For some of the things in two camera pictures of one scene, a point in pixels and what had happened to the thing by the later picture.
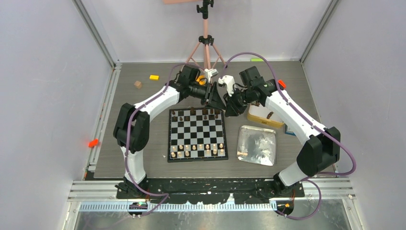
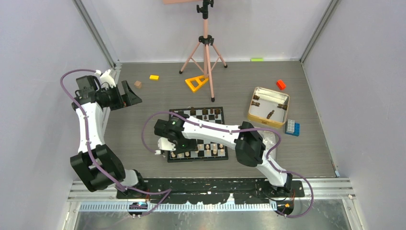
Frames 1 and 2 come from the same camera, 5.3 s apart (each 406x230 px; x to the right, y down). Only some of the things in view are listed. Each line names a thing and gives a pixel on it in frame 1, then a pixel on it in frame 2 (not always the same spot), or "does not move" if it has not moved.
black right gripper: x=232 y=109 to x=193 y=146
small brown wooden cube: x=138 y=84 does not move
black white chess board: x=197 y=134 does not move
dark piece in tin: x=269 y=115 does not move
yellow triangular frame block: x=201 y=79 does not move
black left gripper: x=214 y=99 to x=129 y=98
